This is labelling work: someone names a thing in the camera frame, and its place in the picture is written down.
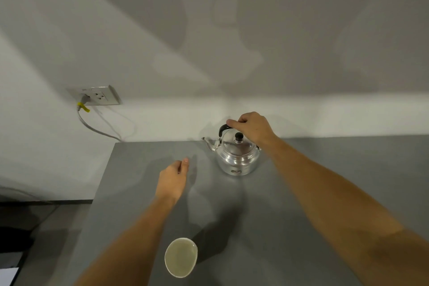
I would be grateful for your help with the person's left hand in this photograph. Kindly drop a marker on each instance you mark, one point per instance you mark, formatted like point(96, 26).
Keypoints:
point(171, 182)

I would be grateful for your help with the person's left thumb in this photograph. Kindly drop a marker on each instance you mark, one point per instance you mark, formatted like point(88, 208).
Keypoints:
point(185, 165)

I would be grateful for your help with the person's right hand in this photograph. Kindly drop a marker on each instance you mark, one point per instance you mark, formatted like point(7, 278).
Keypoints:
point(254, 128)

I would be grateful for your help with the silver metal kettle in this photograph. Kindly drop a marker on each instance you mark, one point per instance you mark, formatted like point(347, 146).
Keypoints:
point(236, 160)

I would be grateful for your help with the white ceramic cup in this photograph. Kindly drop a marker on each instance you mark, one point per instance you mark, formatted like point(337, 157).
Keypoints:
point(181, 258)

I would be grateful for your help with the grey power plug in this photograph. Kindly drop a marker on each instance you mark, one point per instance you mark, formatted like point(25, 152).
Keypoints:
point(84, 98)

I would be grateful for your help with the person's right fingers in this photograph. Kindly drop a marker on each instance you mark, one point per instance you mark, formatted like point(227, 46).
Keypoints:
point(236, 123)

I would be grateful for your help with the grey wall socket plate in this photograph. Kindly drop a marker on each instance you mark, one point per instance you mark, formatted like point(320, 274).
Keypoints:
point(102, 94)

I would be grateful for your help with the person's right forearm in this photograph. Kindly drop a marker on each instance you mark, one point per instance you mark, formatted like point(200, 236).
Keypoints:
point(335, 208)

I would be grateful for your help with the person's left forearm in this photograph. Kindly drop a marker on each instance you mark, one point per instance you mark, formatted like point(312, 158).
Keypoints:
point(130, 245)

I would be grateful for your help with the silver kettle lid black knob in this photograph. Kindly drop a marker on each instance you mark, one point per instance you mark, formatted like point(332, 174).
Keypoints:
point(236, 145)

